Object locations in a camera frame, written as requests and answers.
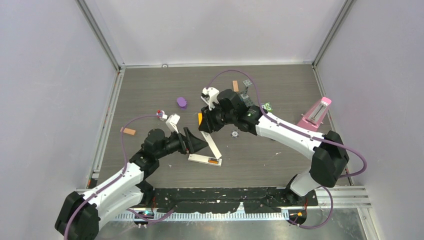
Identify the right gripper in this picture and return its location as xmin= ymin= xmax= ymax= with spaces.
xmin=199 ymin=102 xmax=236 ymax=135

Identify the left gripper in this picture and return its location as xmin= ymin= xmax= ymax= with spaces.
xmin=155 ymin=127 xmax=208 ymax=160

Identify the white remote battery cover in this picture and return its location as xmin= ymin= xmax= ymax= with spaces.
xmin=188 ymin=154 xmax=222 ymax=167

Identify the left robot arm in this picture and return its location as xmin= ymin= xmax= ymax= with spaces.
xmin=54 ymin=127 xmax=209 ymax=240

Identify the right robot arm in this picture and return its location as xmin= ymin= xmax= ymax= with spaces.
xmin=199 ymin=87 xmax=349 ymax=205

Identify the poker chip left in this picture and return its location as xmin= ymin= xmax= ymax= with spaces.
xmin=231 ymin=130 xmax=239 ymax=138

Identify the purple spool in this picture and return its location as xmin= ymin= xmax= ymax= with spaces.
xmin=176 ymin=97 xmax=188 ymax=110

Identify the small wooden block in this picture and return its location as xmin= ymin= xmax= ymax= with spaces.
xmin=232 ymin=80 xmax=239 ymax=93

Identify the small clown figurine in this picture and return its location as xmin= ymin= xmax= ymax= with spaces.
xmin=156 ymin=110 xmax=168 ymax=121

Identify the green monster toy cube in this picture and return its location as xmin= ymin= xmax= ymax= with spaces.
xmin=261 ymin=102 xmax=273 ymax=113

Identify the long wooden block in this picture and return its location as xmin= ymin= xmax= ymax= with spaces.
xmin=120 ymin=128 xmax=136 ymax=136

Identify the pink metronome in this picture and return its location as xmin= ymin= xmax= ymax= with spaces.
xmin=296 ymin=97 xmax=332 ymax=132

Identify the yellow triangular frame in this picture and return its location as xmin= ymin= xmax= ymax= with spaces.
xmin=198 ymin=113 xmax=203 ymax=127

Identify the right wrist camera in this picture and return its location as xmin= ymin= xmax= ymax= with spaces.
xmin=200 ymin=87 xmax=220 ymax=111

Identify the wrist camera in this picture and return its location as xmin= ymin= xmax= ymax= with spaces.
xmin=200 ymin=87 xmax=220 ymax=111
xmin=165 ymin=113 xmax=181 ymax=134

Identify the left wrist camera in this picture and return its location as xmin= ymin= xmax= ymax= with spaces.
xmin=165 ymin=113 xmax=181 ymax=134

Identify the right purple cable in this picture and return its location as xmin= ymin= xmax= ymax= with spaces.
xmin=205 ymin=69 xmax=368 ymax=230

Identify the purple cable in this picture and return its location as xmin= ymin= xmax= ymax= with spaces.
xmin=205 ymin=69 xmax=368 ymax=230
xmin=63 ymin=114 xmax=160 ymax=240

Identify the grey lego post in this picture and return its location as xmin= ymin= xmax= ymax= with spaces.
xmin=239 ymin=79 xmax=253 ymax=100

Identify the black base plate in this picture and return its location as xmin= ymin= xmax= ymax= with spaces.
xmin=155 ymin=187 xmax=318 ymax=214

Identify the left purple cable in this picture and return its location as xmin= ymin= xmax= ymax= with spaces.
xmin=63 ymin=114 xmax=160 ymax=240

